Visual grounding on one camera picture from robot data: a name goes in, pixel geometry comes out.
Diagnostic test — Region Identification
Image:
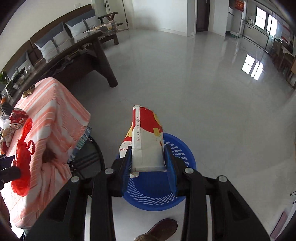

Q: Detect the red white paper cup carton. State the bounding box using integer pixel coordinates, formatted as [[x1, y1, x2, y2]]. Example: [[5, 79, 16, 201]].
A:
[[119, 105, 166, 178]]

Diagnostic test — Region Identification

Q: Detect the blue plastic basket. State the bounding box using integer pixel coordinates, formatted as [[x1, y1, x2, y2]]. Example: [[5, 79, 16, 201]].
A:
[[123, 133, 197, 211]]

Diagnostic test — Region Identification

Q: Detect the brown slipper shoe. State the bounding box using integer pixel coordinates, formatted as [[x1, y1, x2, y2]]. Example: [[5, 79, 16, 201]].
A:
[[134, 218, 178, 241]]

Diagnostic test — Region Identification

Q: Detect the orange striped tablecloth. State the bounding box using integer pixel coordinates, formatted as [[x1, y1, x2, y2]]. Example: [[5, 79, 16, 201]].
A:
[[4, 78, 91, 230]]

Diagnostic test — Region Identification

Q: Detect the red plastic bag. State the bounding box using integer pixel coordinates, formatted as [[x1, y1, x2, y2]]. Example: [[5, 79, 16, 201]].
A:
[[11, 118, 36, 197]]

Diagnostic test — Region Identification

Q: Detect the dark wooden coffee table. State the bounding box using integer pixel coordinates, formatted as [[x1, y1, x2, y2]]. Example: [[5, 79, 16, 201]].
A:
[[1, 31, 118, 106]]

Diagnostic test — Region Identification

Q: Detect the red white snack packet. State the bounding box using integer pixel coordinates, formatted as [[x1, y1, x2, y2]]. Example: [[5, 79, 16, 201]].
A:
[[9, 108, 29, 130]]

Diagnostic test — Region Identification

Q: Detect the grey white cushion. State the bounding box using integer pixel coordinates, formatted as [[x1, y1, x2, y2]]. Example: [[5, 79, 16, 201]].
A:
[[6, 50, 32, 80], [65, 9, 100, 37], [34, 22, 71, 62]]

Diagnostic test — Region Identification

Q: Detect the dark wooden sofa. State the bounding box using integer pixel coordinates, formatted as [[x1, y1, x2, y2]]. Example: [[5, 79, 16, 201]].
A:
[[4, 4, 121, 80]]

